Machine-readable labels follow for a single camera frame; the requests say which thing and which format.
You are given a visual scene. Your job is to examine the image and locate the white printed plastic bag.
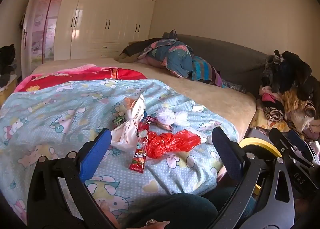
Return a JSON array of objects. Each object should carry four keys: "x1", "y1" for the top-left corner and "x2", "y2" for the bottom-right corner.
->
[{"x1": 111, "y1": 95, "x2": 145, "y2": 152}]

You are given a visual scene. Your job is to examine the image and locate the dark clothes on cabinet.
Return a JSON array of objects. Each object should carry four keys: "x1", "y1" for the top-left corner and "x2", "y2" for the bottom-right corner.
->
[{"x1": 0, "y1": 44, "x2": 16, "y2": 88}]

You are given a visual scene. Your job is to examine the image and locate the red snack stick wrapper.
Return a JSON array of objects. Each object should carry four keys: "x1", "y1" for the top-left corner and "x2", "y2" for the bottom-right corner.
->
[{"x1": 129, "y1": 119, "x2": 149, "y2": 174}]

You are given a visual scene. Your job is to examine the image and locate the striped colourful blanket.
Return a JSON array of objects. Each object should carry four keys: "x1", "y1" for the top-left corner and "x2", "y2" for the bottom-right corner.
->
[{"x1": 191, "y1": 56, "x2": 222, "y2": 87}]

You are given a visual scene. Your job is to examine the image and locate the pink cartoon door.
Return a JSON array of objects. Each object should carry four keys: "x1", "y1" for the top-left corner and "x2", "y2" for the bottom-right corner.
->
[{"x1": 31, "y1": 0, "x2": 62, "y2": 71}]

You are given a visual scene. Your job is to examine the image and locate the red pink blanket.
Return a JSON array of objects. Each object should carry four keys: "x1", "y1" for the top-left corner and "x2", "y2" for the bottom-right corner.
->
[{"x1": 14, "y1": 64, "x2": 146, "y2": 93}]

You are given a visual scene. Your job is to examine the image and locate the green dark wrapper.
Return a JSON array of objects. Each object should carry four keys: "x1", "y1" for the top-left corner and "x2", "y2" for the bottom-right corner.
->
[{"x1": 112, "y1": 115, "x2": 126, "y2": 127}]

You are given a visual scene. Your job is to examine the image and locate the white tissue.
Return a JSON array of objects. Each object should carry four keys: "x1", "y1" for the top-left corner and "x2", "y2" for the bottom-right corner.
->
[{"x1": 156, "y1": 108, "x2": 190, "y2": 127}]

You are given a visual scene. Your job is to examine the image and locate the operator hand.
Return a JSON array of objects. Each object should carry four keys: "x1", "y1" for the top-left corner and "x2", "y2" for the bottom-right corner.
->
[{"x1": 99, "y1": 202, "x2": 170, "y2": 229}]

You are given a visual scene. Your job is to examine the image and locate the dark brown garment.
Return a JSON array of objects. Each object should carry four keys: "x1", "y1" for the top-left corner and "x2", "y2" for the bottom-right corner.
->
[{"x1": 114, "y1": 37, "x2": 162, "y2": 63}]

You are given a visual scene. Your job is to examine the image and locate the red plastic bag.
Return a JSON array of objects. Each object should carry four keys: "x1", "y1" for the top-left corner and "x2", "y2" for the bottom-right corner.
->
[{"x1": 146, "y1": 129, "x2": 201, "y2": 159}]

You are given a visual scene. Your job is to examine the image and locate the pile of clothes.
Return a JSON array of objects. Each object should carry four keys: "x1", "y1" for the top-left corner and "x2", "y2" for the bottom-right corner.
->
[{"x1": 249, "y1": 50, "x2": 319, "y2": 141}]

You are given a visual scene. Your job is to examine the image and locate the grey upholstered headboard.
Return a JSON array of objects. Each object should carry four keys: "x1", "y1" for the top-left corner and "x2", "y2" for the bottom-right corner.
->
[{"x1": 178, "y1": 34, "x2": 267, "y2": 98}]

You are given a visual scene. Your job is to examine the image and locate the yellow rimmed trash bin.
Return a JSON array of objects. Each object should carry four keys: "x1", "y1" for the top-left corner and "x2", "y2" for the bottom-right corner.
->
[{"x1": 239, "y1": 137, "x2": 282, "y2": 200}]

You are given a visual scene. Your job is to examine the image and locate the purple candy wrapper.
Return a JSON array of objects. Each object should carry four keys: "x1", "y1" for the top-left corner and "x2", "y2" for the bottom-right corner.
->
[{"x1": 146, "y1": 116, "x2": 172, "y2": 131}]

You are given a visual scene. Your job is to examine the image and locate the white drawer cabinet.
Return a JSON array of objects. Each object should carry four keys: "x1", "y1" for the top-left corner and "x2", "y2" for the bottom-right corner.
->
[{"x1": 0, "y1": 74, "x2": 17, "y2": 106}]

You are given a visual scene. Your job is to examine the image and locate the light blue cartoon quilt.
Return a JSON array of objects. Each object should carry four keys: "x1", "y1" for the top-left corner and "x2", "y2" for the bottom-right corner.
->
[{"x1": 1, "y1": 79, "x2": 239, "y2": 225}]

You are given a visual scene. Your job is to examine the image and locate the blue floral folded duvet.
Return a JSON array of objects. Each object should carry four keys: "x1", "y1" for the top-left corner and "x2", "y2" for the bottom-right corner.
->
[{"x1": 137, "y1": 30, "x2": 193, "y2": 79}]

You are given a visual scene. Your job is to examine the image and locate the cream glossy wardrobe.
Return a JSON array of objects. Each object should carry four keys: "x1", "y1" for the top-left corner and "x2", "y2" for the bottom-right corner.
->
[{"x1": 54, "y1": 0, "x2": 156, "y2": 61}]

